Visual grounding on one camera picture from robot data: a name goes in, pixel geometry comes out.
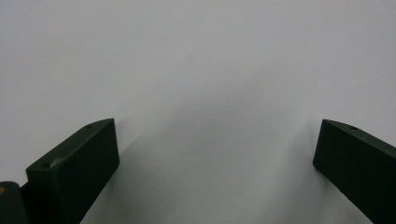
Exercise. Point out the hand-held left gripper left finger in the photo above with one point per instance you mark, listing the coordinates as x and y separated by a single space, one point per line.
71 168

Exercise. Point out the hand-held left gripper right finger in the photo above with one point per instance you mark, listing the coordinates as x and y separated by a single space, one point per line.
358 165

